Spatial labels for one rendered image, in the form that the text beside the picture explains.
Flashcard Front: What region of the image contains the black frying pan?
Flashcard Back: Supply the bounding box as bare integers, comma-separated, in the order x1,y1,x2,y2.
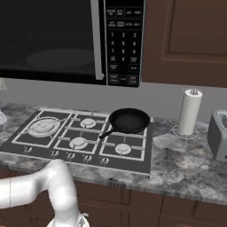
98,107,152,140

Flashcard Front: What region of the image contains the grey toaster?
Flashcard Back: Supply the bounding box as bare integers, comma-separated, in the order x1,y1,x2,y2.
207,109,227,162

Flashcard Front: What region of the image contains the brown drawer front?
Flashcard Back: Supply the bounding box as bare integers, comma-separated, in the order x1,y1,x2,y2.
160,194,227,225
72,180,164,215

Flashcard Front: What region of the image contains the white round appliance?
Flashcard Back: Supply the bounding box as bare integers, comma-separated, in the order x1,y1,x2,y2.
0,109,8,126

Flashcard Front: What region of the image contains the brown wall cupboard door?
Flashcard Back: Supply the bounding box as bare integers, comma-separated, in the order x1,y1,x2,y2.
141,0,227,89

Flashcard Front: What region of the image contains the white paper towel roll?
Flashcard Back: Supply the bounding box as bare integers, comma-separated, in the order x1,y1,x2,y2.
176,89,203,137

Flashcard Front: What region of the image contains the silver microwave door handle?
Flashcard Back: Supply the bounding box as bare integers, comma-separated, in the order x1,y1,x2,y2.
90,0,106,81

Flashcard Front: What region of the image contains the black microwave oven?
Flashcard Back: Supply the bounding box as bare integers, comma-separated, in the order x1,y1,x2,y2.
0,0,146,89

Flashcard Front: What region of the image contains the wire paper towel stand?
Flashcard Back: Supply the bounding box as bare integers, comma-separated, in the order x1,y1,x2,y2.
169,87,202,148

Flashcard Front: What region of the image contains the dark grey gas hob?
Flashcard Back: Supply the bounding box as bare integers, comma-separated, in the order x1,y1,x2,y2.
0,106,154,176

